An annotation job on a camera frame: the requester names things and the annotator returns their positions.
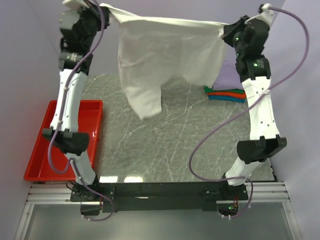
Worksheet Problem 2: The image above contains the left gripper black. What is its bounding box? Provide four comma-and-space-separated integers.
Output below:
74, 0, 110, 49

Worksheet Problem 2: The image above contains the white printed t-shirt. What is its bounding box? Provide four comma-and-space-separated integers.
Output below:
107, 5, 227, 119

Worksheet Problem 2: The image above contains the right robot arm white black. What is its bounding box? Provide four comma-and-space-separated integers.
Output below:
219, 15, 287, 200

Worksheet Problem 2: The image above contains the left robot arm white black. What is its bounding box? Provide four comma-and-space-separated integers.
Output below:
42, 0, 110, 201

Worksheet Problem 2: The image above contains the folded lilac t-shirt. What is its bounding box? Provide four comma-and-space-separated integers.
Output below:
212, 61, 244, 91

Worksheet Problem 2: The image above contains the folded orange t-shirt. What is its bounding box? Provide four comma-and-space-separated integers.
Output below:
206, 91, 247, 100

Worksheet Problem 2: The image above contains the folded green t-shirt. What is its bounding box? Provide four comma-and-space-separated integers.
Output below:
204, 86, 245, 94

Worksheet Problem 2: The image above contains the folded teal t-shirt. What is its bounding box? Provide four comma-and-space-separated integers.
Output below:
207, 95, 246, 103

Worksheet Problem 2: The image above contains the red plastic bin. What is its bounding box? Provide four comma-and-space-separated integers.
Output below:
24, 100, 103, 182

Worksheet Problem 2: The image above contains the black base beam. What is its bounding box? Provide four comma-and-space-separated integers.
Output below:
70, 181, 249, 216

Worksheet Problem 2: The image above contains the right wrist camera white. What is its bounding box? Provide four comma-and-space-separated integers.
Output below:
257, 3, 274, 26

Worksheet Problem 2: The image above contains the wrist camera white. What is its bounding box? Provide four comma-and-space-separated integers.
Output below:
62, 0, 90, 11
257, 3, 274, 26

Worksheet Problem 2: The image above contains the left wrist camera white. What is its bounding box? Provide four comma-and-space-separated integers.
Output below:
62, 0, 90, 11

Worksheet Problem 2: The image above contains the aluminium frame rail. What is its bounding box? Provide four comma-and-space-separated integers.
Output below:
14, 182, 302, 240

